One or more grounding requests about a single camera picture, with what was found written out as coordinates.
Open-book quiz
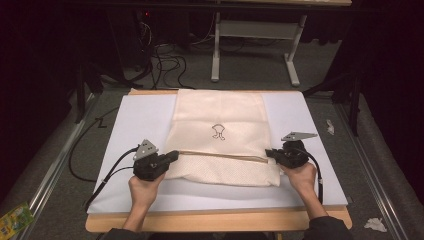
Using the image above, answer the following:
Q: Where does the metal floor rail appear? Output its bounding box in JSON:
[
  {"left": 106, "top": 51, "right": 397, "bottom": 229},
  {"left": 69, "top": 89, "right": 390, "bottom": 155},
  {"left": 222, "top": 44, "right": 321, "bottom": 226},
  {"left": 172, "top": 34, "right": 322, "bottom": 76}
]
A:
[
  {"left": 14, "top": 93, "right": 101, "bottom": 240},
  {"left": 334, "top": 101, "right": 403, "bottom": 240}
]

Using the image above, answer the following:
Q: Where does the black floor cable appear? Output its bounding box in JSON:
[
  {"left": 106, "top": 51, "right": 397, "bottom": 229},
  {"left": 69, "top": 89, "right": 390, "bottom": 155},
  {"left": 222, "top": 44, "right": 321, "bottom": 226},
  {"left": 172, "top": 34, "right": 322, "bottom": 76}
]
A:
[{"left": 68, "top": 106, "right": 119, "bottom": 184}]

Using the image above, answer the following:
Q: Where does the green printed packet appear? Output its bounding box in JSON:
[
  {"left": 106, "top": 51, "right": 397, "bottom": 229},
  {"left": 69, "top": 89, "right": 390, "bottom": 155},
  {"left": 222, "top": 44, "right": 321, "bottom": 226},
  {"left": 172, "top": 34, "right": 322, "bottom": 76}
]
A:
[{"left": 0, "top": 201, "right": 36, "bottom": 240}]

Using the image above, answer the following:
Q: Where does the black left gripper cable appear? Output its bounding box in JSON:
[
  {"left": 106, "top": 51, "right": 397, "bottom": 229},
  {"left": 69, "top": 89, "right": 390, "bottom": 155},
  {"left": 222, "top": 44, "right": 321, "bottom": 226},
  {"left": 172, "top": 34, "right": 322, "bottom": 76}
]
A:
[{"left": 83, "top": 146, "right": 139, "bottom": 213}]

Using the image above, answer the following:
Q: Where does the large crumpled white paper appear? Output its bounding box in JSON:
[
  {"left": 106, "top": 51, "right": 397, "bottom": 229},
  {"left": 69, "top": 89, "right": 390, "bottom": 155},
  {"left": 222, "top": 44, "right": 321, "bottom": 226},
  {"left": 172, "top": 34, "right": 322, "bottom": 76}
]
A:
[{"left": 363, "top": 217, "right": 388, "bottom": 234}]

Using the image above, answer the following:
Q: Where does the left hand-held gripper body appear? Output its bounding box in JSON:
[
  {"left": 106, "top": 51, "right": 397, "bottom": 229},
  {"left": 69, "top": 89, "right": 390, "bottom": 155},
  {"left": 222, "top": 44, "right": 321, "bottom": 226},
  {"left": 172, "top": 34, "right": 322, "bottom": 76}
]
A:
[{"left": 132, "top": 139, "right": 170, "bottom": 182}]

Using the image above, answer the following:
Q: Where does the white metal stand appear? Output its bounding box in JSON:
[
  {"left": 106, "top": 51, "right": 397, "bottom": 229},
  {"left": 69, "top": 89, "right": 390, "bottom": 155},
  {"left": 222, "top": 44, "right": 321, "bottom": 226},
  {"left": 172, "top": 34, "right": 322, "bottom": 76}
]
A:
[{"left": 209, "top": 0, "right": 353, "bottom": 88}]

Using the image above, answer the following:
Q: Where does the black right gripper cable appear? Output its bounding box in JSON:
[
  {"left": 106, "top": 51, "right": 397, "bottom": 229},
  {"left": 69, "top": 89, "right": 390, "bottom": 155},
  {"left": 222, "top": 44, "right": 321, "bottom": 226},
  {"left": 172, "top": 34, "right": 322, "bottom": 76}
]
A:
[{"left": 296, "top": 146, "right": 324, "bottom": 205}]

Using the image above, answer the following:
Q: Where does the black metal stand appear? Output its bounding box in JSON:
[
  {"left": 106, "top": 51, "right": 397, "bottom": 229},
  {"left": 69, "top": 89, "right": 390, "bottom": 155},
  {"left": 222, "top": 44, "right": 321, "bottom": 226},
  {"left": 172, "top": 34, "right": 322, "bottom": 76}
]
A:
[
  {"left": 302, "top": 70, "right": 365, "bottom": 138},
  {"left": 73, "top": 61, "right": 105, "bottom": 125}
]

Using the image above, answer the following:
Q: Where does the person's left hand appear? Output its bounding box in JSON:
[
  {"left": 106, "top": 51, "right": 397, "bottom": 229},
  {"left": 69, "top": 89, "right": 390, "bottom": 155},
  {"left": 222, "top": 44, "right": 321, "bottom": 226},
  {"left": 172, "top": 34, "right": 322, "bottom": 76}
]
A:
[{"left": 128, "top": 172, "right": 167, "bottom": 210}]

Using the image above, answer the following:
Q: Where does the wooden table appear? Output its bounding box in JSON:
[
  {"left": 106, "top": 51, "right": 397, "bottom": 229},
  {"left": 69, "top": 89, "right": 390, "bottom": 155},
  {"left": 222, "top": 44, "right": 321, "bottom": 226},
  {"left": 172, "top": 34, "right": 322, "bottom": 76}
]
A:
[{"left": 84, "top": 87, "right": 354, "bottom": 234}]

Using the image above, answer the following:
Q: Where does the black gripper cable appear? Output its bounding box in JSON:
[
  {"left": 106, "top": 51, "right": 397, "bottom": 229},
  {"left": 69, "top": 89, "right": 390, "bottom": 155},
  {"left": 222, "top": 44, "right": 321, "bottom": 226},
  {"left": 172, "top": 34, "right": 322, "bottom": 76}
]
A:
[
  {"left": 296, "top": 146, "right": 324, "bottom": 205},
  {"left": 83, "top": 146, "right": 139, "bottom": 213}
]

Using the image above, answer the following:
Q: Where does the person's right hand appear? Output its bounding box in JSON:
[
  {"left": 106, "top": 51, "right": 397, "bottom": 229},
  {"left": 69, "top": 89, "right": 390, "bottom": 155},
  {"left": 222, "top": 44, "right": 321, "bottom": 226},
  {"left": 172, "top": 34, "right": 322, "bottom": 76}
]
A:
[{"left": 282, "top": 162, "right": 318, "bottom": 198}]

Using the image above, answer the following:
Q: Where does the white mesh zipper bag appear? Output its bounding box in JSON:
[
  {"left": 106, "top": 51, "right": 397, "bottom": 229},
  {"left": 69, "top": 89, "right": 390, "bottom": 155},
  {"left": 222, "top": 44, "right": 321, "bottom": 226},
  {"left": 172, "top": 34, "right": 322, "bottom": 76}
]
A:
[{"left": 163, "top": 88, "right": 282, "bottom": 188}]

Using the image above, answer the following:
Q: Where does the white foam board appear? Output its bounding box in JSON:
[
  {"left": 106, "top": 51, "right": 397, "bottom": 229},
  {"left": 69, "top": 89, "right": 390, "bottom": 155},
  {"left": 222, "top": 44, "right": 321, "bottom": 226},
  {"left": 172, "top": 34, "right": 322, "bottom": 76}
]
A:
[{"left": 86, "top": 90, "right": 349, "bottom": 214}]

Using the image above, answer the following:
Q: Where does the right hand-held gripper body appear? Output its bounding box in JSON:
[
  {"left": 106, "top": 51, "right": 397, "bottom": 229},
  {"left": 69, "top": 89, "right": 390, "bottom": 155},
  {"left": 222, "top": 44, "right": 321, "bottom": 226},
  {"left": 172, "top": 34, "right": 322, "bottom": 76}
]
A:
[{"left": 277, "top": 131, "right": 319, "bottom": 169}]

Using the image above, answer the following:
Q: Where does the bundle of black cables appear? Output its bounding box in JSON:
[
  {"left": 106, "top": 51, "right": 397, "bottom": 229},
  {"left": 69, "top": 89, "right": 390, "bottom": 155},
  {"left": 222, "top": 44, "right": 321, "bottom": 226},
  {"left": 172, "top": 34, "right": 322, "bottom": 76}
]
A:
[{"left": 134, "top": 9, "right": 196, "bottom": 90}]

